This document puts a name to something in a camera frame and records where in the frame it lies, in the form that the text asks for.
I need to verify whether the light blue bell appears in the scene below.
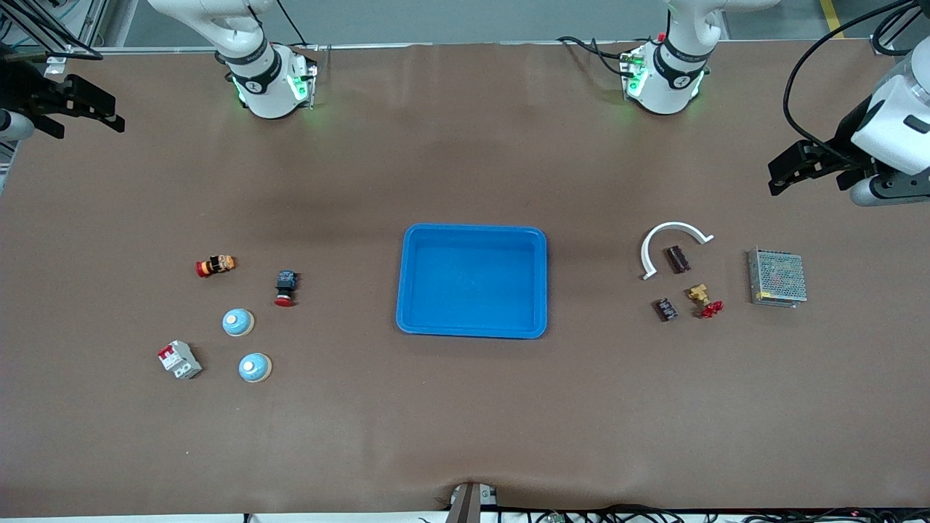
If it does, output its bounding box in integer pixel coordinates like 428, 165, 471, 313
238, 352, 272, 384
222, 308, 256, 338

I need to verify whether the metal mesh power supply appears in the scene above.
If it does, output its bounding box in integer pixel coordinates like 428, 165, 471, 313
748, 247, 808, 309

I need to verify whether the orange red emergency button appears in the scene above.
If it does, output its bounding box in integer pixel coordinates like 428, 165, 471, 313
195, 254, 237, 278

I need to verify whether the white red circuit breaker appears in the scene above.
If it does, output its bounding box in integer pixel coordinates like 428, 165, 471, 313
158, 340, 203, 380

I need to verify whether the blue plastic tray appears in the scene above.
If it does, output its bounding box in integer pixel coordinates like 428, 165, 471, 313
396, 223, 548, 340

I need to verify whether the brown table mat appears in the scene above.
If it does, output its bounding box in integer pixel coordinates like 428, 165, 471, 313
0, 40, 930, 518

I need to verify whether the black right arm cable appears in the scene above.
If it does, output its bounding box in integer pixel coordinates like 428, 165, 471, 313
0, 0, 102, 60

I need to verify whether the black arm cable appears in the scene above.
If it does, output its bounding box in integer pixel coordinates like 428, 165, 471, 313
783, 0, 930, 152
0, 0, 102, 60

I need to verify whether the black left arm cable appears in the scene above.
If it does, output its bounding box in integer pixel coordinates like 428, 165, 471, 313
783, 0, 930, 152

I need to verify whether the aluminium frame post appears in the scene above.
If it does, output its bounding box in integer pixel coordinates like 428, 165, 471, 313
868, 0, 930, 56
0, 0, 110, 77

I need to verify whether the white curved plastic bracket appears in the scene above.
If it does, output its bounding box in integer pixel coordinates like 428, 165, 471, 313
640, 222, 715, 281

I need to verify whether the brass valve red handle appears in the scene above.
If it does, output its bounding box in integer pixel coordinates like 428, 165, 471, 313
688, 283, 724, 319

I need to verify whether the black base cable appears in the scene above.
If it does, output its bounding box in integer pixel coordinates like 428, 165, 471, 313
558, 35, 640, 77

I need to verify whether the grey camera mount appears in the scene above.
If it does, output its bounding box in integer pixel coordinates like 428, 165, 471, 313
445, 482, 498, 523

